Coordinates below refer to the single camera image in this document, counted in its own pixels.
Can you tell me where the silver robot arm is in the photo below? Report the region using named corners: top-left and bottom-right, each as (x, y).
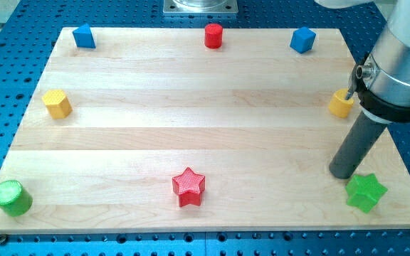
top-left (347, 0), bottom-right (410, 125)

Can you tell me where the yellow heart block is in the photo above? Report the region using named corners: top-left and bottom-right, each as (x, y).
top-left (328, 88), bottom-right (354, 118)

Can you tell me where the red star block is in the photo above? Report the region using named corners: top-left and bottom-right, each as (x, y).
top-left (172, 167), bottom-right (206, 207)

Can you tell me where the wooden board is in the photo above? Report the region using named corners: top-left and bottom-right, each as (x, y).
top-left (0, 27), bottom-right (410, 234)

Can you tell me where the red cylinder block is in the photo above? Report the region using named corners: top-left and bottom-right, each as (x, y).
top-left (204, 23), bottom-right (224, 49)

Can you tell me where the blue cube block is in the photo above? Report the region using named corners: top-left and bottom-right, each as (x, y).
top-left (290, 27), bottom-right (316, 53)

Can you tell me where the yellow hexagon block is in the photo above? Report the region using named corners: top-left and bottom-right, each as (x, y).
top-left (41, 89), bottom-right (72, 119)

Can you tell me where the blue triangular block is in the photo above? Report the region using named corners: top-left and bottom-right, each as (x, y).
top-left (73, 23), bottom-right (96, 49)

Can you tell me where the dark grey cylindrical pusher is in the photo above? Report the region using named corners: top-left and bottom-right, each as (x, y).
top-left (329, 111), bottom-right (389, 179)

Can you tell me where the green star block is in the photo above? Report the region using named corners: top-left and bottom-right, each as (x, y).
top-left (345, 174), bottom-right (388, 213)

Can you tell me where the green cylinder block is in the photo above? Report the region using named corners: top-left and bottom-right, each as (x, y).
top-left (0, 180), bottom-right (33, 217)

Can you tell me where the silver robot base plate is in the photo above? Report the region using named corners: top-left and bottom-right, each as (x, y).
top-left (163, 0), bottom-right (238, 14)

